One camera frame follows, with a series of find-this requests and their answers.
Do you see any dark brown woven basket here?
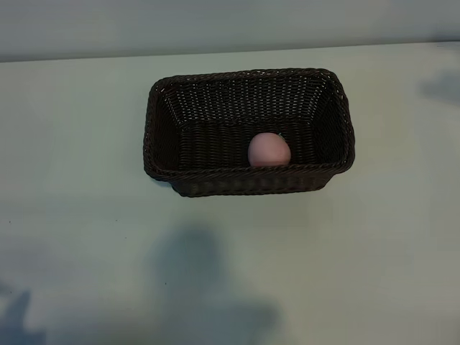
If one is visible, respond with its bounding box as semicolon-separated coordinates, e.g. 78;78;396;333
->
142;67;357;198

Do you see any pink peach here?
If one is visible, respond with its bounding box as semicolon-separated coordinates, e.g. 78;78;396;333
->
247;132;292;168

